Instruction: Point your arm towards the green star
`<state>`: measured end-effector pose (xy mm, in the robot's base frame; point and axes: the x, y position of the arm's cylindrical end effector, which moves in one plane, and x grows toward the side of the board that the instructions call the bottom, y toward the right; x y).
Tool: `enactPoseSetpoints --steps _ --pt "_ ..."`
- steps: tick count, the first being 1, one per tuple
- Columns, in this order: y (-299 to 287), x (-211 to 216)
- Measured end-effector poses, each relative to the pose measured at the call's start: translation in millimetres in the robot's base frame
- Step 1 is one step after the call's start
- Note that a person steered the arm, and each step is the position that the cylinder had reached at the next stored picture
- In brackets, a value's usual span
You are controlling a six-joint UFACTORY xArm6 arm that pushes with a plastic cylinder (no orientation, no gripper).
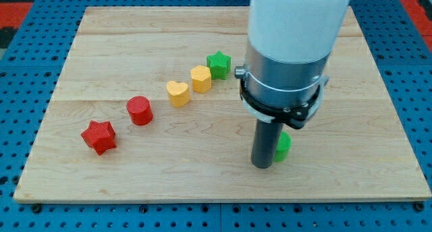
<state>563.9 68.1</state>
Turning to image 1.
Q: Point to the light wooden board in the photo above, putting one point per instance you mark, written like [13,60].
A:
[353,150]

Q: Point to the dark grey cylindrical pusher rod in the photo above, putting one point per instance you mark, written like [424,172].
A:
[266,138]

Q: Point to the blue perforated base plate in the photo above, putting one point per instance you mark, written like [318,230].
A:
[32,64]

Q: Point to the red star block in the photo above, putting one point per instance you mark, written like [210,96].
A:
[99,136]

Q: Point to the green star block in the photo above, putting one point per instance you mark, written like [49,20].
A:
[219,65]

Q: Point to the yellow hexagon block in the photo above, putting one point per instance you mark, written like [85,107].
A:
[201,79]

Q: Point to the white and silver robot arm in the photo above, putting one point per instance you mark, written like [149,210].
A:
[289,42]

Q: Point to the yellow heart block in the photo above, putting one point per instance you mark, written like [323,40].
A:
[178,93]

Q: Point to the green cylinder block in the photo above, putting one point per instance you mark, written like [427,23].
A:
[283,147]

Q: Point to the red cylinder block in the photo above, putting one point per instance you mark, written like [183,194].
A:
[139,109]

